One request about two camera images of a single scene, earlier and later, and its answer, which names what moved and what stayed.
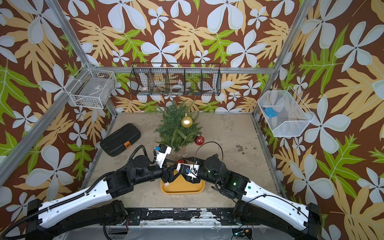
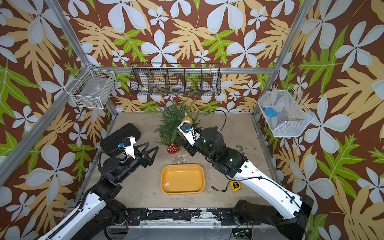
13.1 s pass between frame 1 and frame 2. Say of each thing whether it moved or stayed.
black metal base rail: stayed
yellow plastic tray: stayed
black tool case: stayed
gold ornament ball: stayed
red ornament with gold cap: moved
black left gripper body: moved
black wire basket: stayed
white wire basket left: stayed
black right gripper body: moved
